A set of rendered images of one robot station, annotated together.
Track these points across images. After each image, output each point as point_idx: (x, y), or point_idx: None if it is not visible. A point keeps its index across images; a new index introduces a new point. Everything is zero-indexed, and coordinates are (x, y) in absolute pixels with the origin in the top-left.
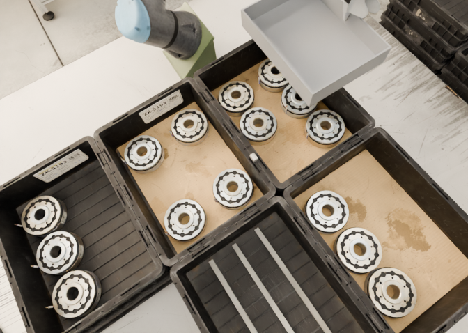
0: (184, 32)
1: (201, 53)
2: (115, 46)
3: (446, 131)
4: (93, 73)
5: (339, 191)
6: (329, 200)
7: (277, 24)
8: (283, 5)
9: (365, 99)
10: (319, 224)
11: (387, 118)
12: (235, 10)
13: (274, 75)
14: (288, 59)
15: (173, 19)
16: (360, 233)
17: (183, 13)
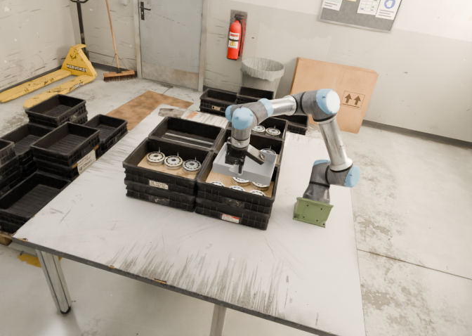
0: (310, 187)
1: (298, 197)
2: (346, 202)
3: (152, 253)
4: (335, 188)
5: (192, 176)
6: (193, 166)
7: (263, 167)
8: (270, 174)
9: (208, 245)
10: (191, 160)
11: (189, 242)
12: (328, 256)
13: (255, 193)
14: (246, 159)
15: (316, 181)
16: (175, 164)
17: (321, 192)
